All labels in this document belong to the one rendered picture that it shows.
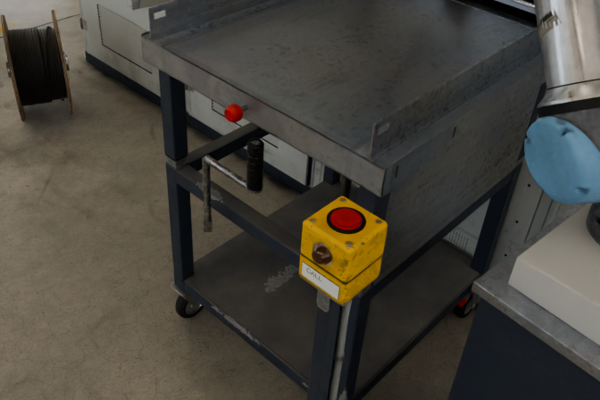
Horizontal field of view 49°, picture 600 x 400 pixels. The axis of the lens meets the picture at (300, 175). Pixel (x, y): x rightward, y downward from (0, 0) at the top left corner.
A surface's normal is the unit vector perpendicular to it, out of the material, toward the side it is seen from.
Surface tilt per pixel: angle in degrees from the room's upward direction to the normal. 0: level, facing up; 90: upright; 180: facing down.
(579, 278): 3
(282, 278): 0
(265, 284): 0
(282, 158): 90
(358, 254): 90
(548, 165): 97
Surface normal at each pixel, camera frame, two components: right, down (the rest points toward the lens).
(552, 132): -0.92, 0.28
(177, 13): 0.73, 0.44
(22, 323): 0.06, -0.80
